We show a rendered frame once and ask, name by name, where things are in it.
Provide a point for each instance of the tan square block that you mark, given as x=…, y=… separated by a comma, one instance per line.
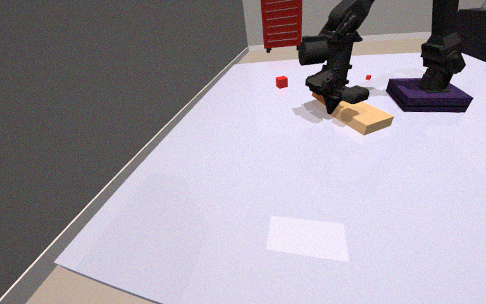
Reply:
x=362, y=117

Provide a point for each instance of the orange square block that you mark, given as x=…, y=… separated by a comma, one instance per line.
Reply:
x=319, y=97

